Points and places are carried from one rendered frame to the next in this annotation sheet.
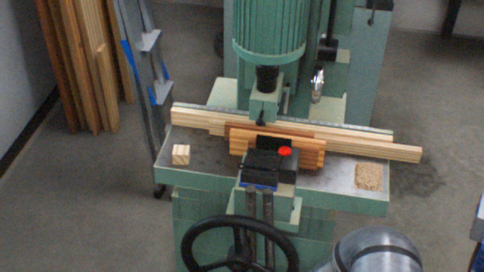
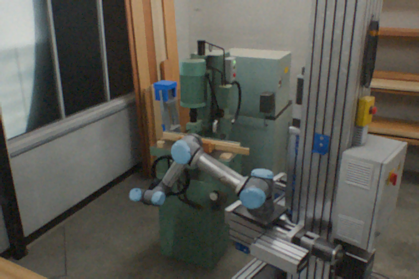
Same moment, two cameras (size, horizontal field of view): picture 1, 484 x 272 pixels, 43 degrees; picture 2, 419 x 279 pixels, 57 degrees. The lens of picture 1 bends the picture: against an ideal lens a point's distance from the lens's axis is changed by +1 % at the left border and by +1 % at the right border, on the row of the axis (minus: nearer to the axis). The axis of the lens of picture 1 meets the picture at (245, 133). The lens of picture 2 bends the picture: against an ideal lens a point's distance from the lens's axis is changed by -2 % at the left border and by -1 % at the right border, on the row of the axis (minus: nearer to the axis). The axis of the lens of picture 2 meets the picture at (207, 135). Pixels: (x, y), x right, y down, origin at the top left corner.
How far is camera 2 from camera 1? 1.51 m
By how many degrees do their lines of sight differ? 24
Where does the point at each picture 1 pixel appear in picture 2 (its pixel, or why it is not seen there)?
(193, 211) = (163, 168)
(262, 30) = (186, 94)
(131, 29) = (165, 119)
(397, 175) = not seen: hidden behind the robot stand
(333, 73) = (223, 122)
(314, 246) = (206, 185)
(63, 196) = not seen: hidden behind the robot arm
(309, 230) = (203, 177)
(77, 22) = (152, 125)
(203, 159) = (168, 147)
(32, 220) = (117, 203)
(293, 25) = (196, 93)
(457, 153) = not seen: hidden behind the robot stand
